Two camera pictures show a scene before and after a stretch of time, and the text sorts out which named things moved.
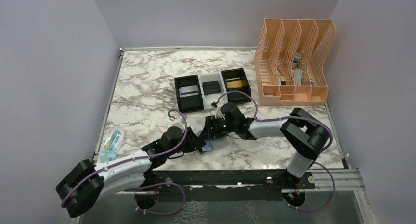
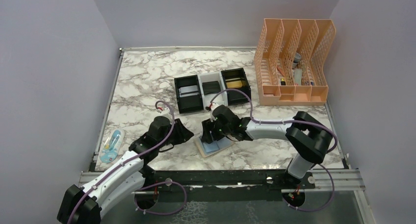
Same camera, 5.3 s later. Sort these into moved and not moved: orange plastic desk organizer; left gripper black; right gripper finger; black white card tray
Moved: left gripper black
Not moved: right gripper finger; orange plastic desk organizer; black white card tray
